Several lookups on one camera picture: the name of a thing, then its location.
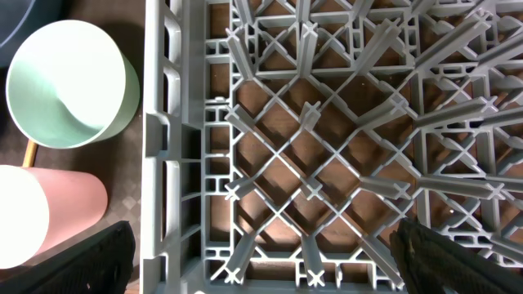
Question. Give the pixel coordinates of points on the mint green bowl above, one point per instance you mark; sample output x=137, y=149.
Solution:
x=69, y=85

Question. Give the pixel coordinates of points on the grey dishwasher rack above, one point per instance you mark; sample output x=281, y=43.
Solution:
x=284, y=141

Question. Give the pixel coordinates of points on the wooden chopstick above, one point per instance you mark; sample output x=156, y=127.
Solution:
x=30, y=154

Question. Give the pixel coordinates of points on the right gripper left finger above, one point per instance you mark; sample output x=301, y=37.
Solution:
x=102, y=263

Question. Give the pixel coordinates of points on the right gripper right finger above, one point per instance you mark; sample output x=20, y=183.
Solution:
x=429, y=262

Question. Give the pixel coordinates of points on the pink white cup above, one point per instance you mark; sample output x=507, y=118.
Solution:
x=41, y=208

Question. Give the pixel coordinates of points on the brown serving tray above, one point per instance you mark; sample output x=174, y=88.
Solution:
x=116, y=161

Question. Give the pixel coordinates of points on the dark blue plate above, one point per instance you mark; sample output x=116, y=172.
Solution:
x=19, y=19

